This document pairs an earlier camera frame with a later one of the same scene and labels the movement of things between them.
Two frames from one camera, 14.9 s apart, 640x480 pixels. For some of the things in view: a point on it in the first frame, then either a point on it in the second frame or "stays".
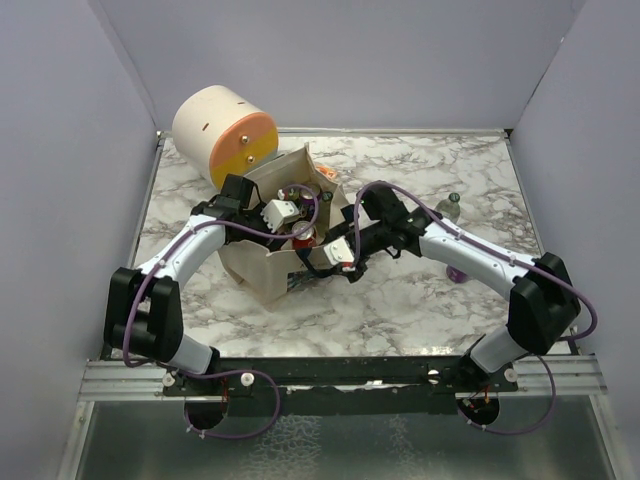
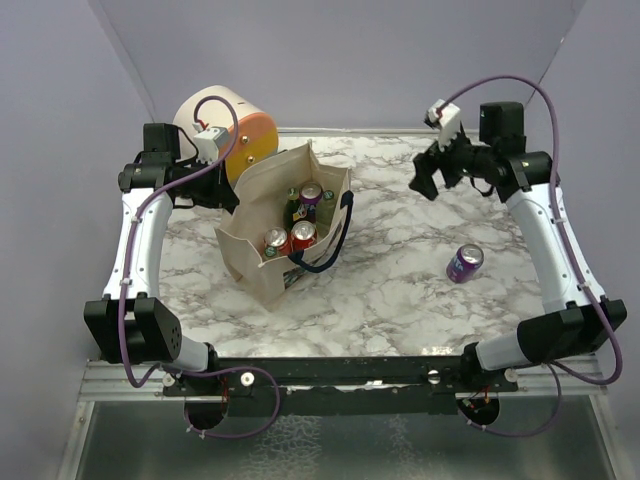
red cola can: (307, 239) stays
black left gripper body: (248, 234) to (201, 188)
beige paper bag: (298, 199) stays
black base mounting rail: (344, 386) stays
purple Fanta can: (307, 200) stays
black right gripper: (353, 275) to (425, 164)
